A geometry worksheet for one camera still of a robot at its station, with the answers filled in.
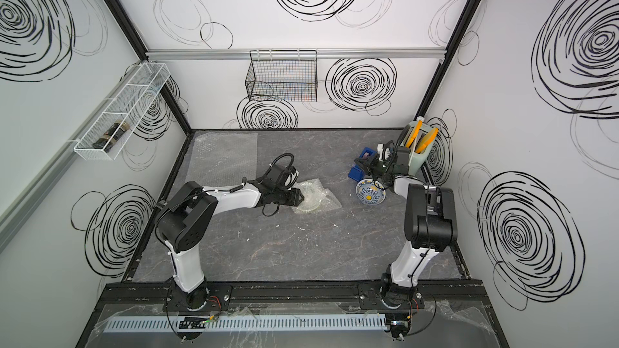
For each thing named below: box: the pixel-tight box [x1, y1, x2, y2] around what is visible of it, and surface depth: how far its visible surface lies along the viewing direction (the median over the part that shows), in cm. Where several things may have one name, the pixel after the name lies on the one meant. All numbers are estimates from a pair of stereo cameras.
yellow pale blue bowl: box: [296, 182, 323, 212], surface depth 93 cm
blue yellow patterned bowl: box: [355, 178, 387, 206], surface depth 98 cm
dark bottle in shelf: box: [91, 120, 130, 154], surface depth 69 cm
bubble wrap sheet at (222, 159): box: [185, 132, 258, 187], surface depth 111 cm
